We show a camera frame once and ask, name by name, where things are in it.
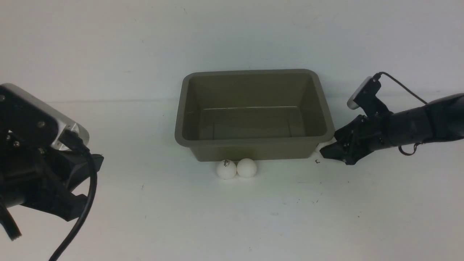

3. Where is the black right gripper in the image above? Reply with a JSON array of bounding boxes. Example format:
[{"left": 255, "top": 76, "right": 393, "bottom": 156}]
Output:
[{"left": 319, "top": 115, "right": 393, "bottom": 165}]

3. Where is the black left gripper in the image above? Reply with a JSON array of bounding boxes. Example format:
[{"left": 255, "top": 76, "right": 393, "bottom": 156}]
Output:
[{"left": 0, "top": 131, "right": 91, "bottom": 221}]

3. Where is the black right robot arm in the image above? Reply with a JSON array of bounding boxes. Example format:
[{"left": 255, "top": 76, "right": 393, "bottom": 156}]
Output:
[{"left": 320, "top": 94, "right": 463, "bottom": 165}]

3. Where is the plain white ping-pong ball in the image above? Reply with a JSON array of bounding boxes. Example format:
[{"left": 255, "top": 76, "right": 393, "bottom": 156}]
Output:
[{"left": 237, "top": 158, "right": 257, "bottom": 178}]

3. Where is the white ping-pong ball with logo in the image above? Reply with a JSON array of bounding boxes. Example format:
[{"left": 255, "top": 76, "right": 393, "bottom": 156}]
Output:
[{"left": 216, "top": 159, "right": 237, "bottom": 180}]

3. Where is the tan plastic bin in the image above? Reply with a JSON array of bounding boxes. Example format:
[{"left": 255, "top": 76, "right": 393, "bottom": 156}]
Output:
[{"left": 174, "top": 69, "right": 335, "bottom": 162}]

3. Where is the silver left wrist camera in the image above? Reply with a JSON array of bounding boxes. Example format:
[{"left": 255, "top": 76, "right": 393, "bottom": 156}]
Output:
[{"left": 0, "top": 84, "right": 90, "bottom": 151}]

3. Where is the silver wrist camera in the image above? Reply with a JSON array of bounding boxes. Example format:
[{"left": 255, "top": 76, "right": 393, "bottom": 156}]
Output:
[
  {"left": 0, "top": 84, "right": 90, "bottom": 151},
  {"left": 347, "top": 73, "right": 393, "bottom": 119}
]

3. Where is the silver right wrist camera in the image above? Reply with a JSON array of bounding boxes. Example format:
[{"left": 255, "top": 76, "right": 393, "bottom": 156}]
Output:
[{"left": 347, "top": 73, "right": 393, "bottom": 119}]

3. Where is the black right camera cable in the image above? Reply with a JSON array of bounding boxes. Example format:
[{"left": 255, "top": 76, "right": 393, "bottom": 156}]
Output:
[{"left": 373, "top": 72, "right": 428, "bottom": 156}]

